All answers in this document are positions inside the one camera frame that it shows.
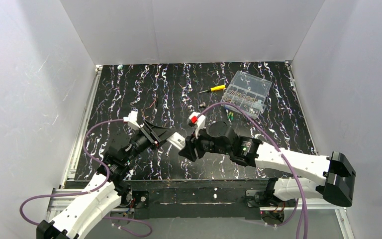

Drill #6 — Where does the white remote control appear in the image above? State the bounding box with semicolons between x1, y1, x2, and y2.
167;132;186;150

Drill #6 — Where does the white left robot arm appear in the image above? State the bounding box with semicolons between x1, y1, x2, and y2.
36;121;185;239

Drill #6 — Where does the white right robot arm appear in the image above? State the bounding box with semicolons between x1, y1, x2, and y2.
179;121;356;207

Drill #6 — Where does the silver flat wrench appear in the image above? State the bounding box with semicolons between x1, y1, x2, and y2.
165;145;172;157

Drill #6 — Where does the clear plastic screw box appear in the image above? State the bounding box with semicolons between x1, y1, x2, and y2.
221;71;272;120

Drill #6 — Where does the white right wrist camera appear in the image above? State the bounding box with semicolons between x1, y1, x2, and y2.
188;112;206;138

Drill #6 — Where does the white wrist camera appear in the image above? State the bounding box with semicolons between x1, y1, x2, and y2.
123;111;141;130
188;112;206;138

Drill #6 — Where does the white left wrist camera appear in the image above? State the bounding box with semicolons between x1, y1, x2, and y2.
123;111;141;130

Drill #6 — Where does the yellow-handled screwdriver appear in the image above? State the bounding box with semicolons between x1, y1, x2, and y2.
200;85;226;94

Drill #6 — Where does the aluminium frame rail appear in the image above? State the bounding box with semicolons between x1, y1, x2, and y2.
41;65;103;239

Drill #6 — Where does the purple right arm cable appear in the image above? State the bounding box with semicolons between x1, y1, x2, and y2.
195;102;310;239

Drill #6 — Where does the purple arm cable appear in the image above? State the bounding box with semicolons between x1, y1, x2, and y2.
195;102;310;239
19;119;153;238

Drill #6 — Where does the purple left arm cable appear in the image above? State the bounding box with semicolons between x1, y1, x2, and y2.
19;119;153;238

